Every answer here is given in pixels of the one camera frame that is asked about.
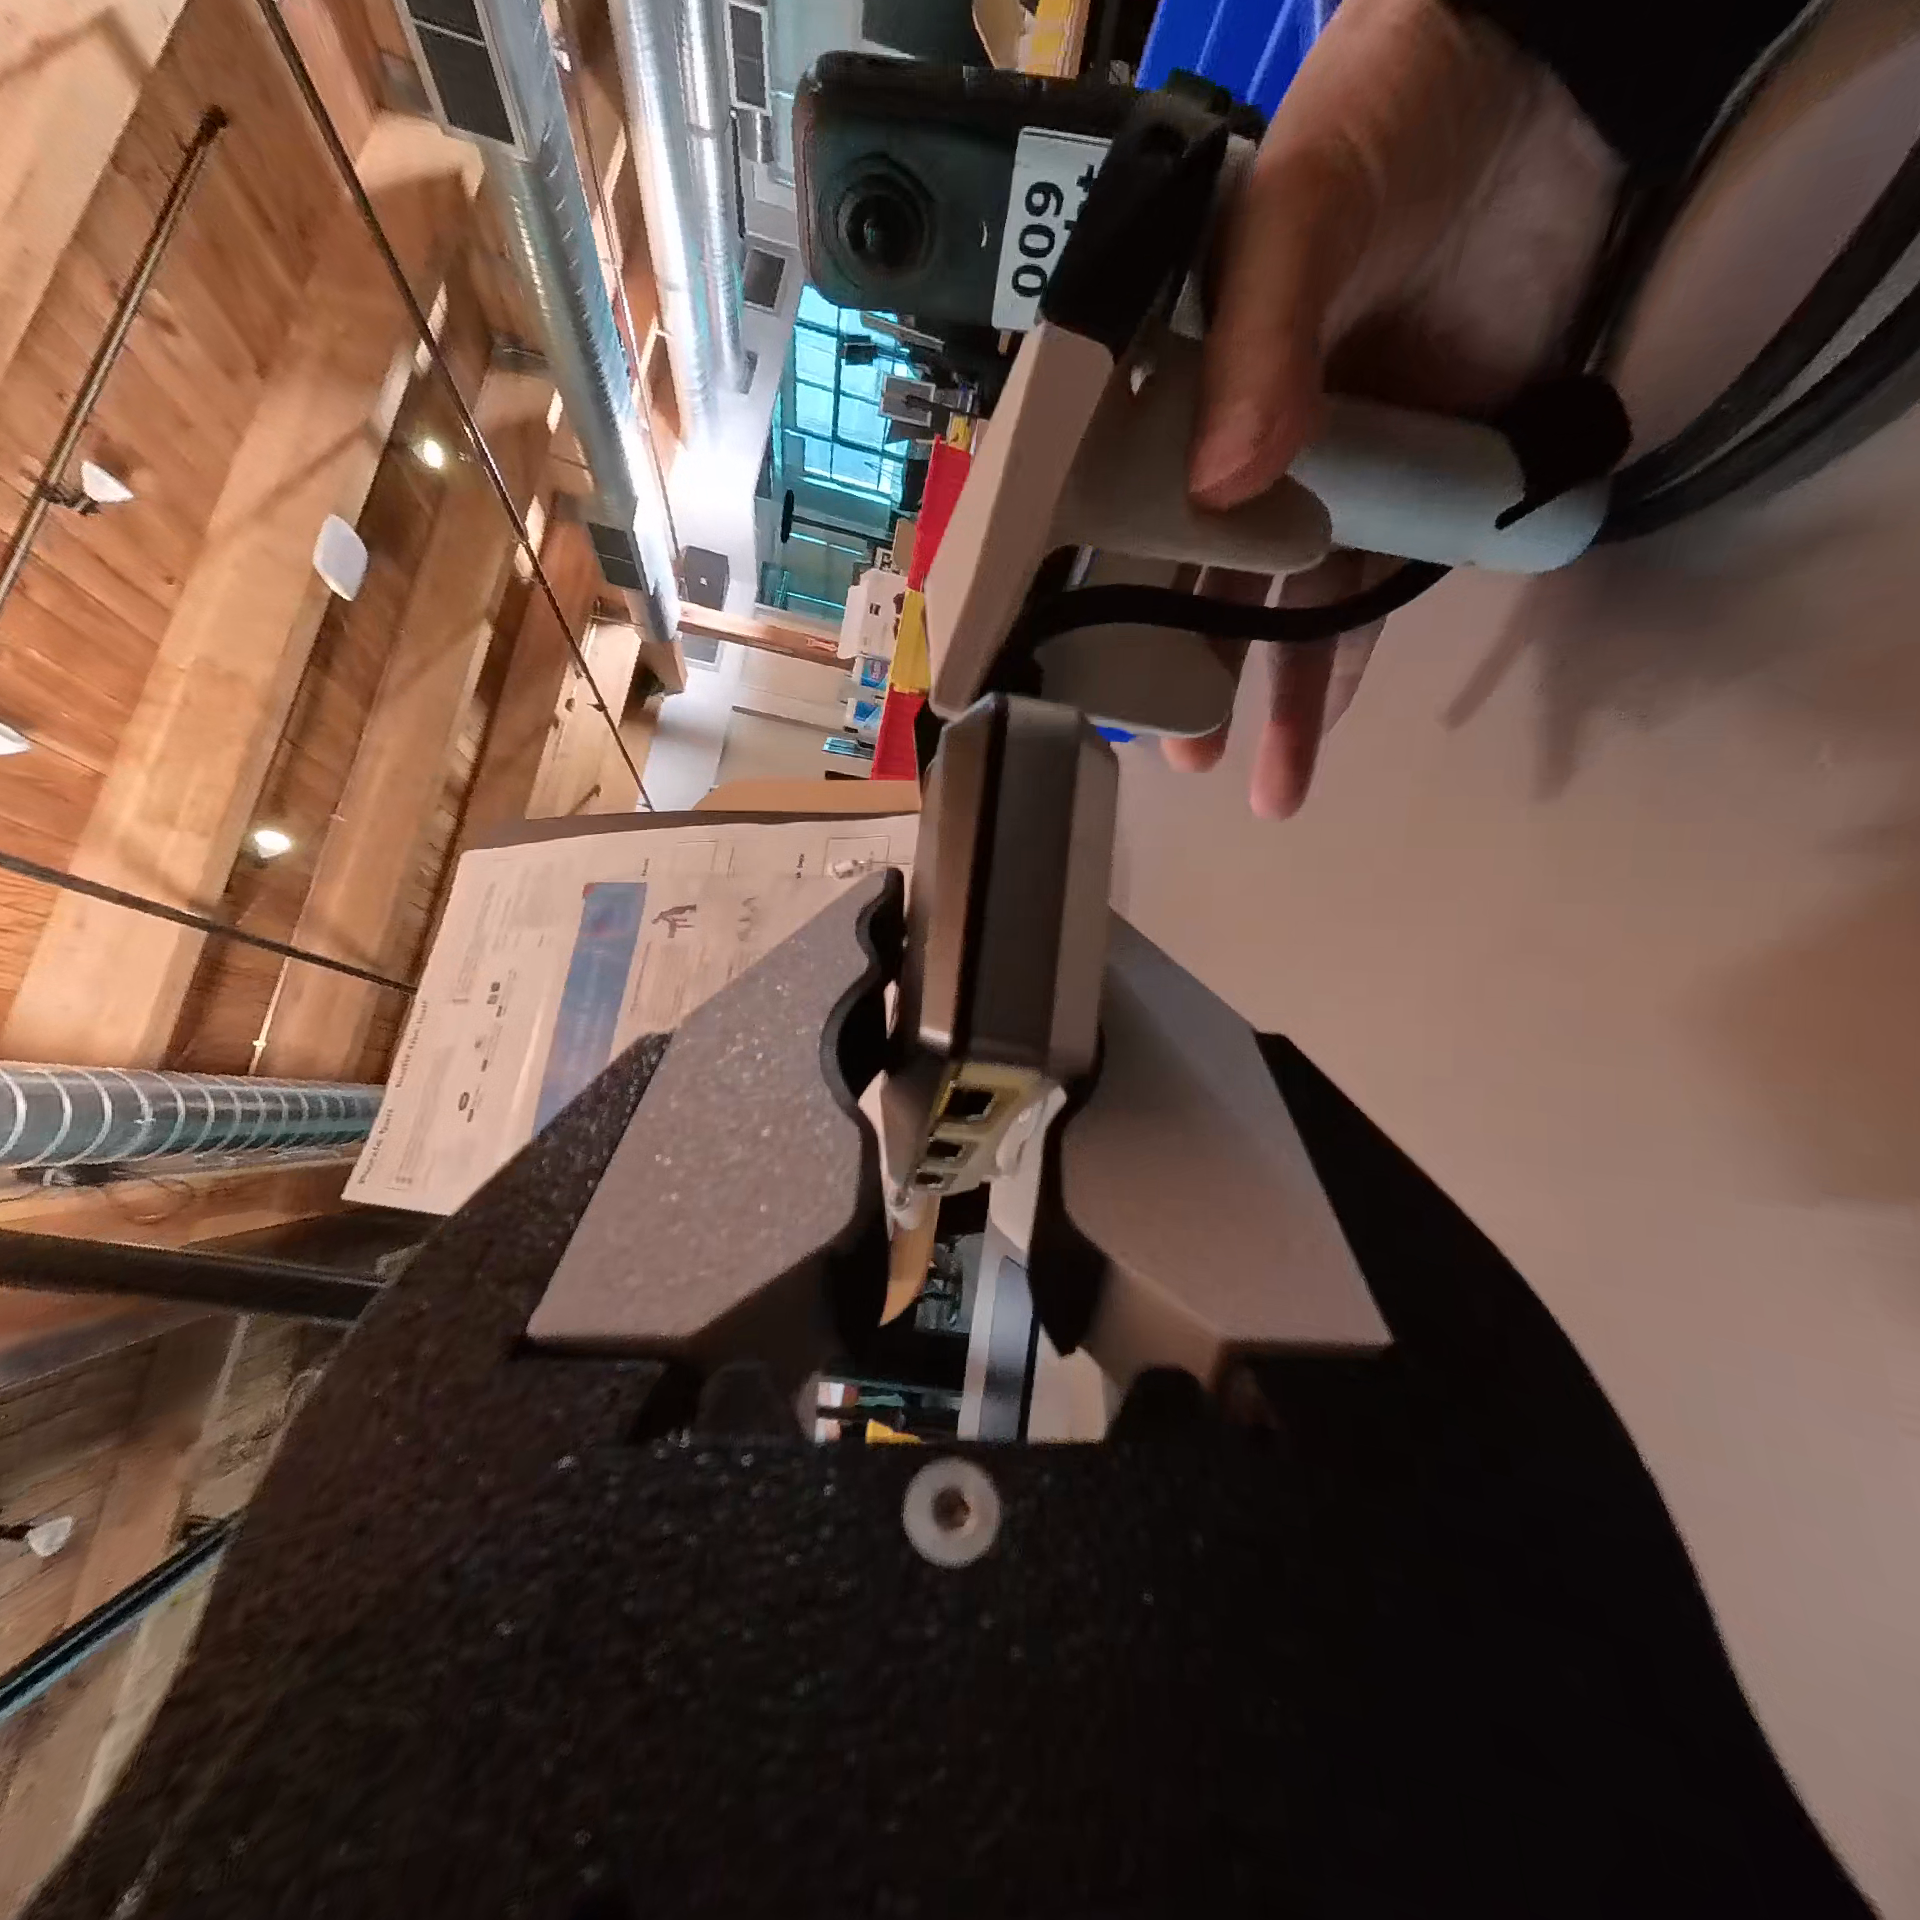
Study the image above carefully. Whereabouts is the grey disc with black rim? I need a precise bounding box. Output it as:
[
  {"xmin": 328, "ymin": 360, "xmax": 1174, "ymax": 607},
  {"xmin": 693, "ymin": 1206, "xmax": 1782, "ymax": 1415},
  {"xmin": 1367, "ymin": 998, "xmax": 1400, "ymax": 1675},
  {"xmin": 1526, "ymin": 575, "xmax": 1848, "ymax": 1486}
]
[{"xmin": 1585, "ymin": 0, "xmax": 1920, "ymax": 544}]

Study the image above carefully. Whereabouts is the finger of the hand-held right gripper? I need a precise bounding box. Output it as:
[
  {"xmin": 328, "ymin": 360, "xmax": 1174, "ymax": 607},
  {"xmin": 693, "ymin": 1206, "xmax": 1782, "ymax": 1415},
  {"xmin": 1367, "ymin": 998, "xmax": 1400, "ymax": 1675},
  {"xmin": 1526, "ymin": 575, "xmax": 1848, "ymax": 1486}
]
[
  {"xmin": 1031, "ymin": 626, "xmax": 1241, "ymax": 737},
  {"xmin": 925, "ymin": 319, "xmax": 1160, "ymax": 718}
]

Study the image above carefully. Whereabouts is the wood framed poster board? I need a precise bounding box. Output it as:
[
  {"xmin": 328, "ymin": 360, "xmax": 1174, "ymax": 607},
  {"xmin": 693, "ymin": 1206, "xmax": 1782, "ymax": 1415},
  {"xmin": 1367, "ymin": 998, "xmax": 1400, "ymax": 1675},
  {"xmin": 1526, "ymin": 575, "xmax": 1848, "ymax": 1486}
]
[{"xmin": 342, "ymin": 809, "xmax": 920, "ymax": 1221}]

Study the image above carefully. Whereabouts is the person's right hand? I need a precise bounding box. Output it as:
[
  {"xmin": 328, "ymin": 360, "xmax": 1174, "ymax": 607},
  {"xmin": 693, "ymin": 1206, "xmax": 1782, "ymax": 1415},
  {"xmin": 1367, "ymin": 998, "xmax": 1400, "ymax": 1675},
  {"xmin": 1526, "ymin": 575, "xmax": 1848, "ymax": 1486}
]
[{"xmin": 1160, "ymin": 0, "xmax": 1637, "ymax": 823}]

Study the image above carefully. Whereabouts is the large blue plastic bin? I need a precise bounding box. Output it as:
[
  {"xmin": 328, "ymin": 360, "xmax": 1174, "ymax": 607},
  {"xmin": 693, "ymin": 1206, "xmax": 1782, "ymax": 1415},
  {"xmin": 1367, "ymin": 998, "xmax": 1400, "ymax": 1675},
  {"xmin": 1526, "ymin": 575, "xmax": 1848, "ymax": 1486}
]
[{"xmin": 1130, "ymin": 0, "xmax": 1340, "ymax": 126}]

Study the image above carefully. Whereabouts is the small red bin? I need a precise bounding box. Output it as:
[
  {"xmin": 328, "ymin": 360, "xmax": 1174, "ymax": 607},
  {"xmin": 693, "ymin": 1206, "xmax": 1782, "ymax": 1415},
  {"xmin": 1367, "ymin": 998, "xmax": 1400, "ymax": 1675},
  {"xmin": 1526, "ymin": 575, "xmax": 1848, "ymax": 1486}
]
[{"xmin": 913, "ymin": 434, "xmax": 981, "ymax": 594}]

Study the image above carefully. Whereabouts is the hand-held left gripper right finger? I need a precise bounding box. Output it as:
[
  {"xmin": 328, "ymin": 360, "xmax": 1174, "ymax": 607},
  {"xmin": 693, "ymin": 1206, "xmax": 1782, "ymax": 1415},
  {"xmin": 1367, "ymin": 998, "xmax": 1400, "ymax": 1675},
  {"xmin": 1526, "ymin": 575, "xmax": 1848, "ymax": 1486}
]
[{"xmin": 1031, "ymin": 914, "xmax": 1392, "ymax": 1375}]

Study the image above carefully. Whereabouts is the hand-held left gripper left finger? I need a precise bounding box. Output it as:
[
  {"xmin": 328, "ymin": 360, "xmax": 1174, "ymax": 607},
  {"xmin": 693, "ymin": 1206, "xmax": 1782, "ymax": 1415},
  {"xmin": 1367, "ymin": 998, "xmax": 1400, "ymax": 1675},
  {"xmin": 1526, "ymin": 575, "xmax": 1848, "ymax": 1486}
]
[{"xmin": 525, "ymin": 865, "xmax": 912, "ymax": 1352}]

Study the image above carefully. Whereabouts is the silver ceiling duct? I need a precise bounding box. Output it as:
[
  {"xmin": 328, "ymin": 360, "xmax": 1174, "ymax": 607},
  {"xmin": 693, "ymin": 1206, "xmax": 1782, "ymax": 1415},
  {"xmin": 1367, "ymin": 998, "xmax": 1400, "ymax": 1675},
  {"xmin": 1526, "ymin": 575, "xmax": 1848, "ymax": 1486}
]
[
  {"xmin": 0, "ymin": 1057, "xmax": 385, "ymax": 1175},
  {"xmin": 401, "ymin": 0, "xmax": 680, "ymax": 639}
]

